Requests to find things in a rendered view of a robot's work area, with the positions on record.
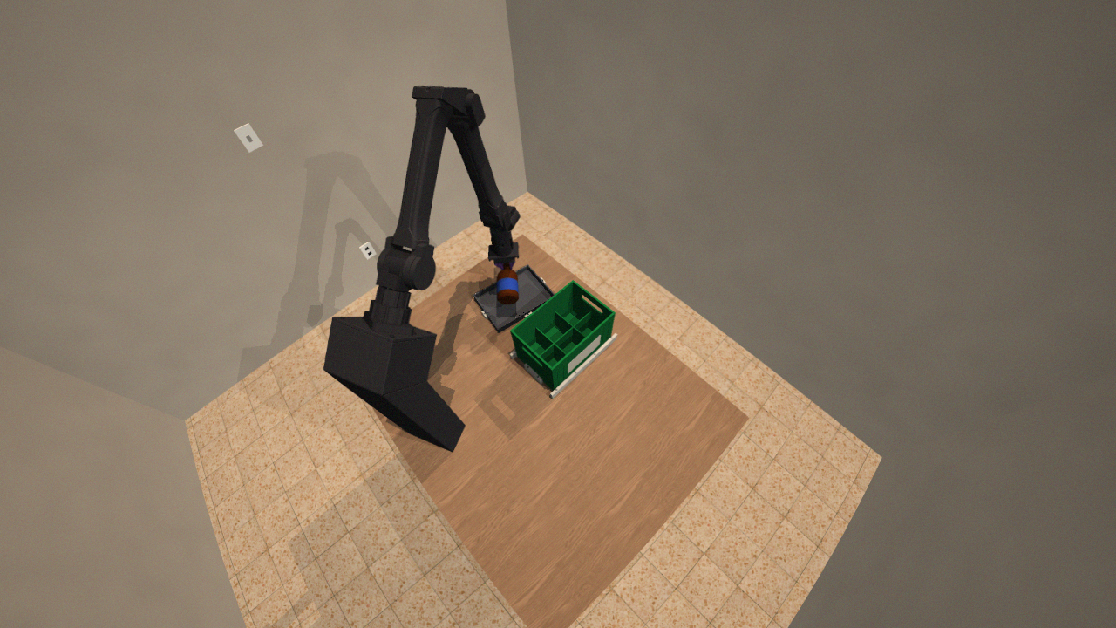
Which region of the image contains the green plastic crate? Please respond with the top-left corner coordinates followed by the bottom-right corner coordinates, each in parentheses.
top-left (510, 280), bottom-right (615, 392)

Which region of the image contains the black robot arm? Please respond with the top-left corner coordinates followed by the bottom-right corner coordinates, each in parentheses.
top-left (364, 86), bottom-right (520, 336)

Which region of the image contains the brown bottle with blue label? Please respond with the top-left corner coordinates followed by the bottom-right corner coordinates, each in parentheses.
top-left (497, 263), bottom-right (519, 305)

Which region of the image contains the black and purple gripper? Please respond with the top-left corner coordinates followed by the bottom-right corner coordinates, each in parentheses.
top-left (488, 238), bottom-right (519, 269)

